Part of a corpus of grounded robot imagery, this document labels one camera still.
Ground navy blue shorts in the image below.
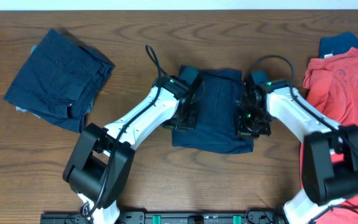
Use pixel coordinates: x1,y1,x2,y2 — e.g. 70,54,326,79
172,65,254,154

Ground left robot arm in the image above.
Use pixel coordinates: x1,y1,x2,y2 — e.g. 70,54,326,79
63,67,202,223

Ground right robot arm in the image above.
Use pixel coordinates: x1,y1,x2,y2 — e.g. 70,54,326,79
236,70,358,223

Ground red orange t-shirt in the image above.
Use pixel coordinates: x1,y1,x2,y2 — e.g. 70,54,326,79
299,47,358,224

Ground dark blue garment underneath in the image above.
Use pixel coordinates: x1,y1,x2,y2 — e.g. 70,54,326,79
319,32,358,58

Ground folded navy shorts stack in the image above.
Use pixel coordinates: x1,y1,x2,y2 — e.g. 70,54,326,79
4,29,114,133

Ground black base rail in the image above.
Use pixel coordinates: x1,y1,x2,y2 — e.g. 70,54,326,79
40,207,287,224

